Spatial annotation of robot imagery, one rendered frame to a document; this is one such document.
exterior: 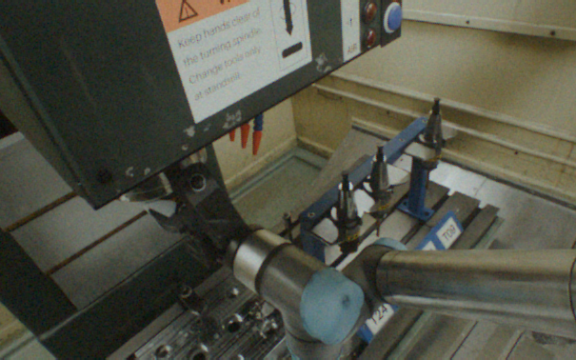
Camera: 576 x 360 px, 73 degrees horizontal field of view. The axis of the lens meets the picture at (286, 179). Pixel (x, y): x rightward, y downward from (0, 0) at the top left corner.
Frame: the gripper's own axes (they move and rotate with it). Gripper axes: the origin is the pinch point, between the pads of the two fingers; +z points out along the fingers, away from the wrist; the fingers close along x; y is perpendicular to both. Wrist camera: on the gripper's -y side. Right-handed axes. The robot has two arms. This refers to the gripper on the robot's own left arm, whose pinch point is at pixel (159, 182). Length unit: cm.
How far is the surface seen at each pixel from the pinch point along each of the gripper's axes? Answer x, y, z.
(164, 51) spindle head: -3.4, -26.5, -19.8
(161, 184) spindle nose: -3.0, -6.1, -8.1
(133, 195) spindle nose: -6.1, -5.0, -5.6
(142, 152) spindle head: -8.2, -19.6, -19.8
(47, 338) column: -29, 58, 43
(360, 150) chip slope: 95, 63, 22
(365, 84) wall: 102, 36, 25
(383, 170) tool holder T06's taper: 37.2, 14.6, -18.8
